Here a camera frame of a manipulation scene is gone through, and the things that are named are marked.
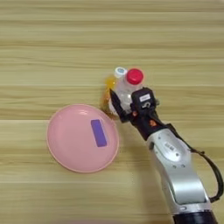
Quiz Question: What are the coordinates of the purple rectangular block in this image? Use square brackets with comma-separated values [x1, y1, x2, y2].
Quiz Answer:
[90, 118, 109, 148]

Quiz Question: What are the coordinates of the orange juice bottle white cap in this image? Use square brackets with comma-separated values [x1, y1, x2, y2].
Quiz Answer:
[100, 66, 129, 118]

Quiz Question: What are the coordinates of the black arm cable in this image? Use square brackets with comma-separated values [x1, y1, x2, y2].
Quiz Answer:
[166, 122, 224, 204]

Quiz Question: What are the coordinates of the clear water bottle red cap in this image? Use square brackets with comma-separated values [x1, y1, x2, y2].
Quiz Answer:
[108, 67, 144, 117]

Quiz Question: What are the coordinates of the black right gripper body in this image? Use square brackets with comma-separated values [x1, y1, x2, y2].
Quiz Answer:
[118, 99, 175, 142]

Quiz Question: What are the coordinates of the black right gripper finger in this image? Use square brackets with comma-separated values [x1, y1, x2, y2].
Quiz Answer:
[108, 88, 131, 123]

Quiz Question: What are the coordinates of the pink round plate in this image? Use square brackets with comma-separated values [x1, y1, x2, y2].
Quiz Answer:
[45, 103, 120, 174]

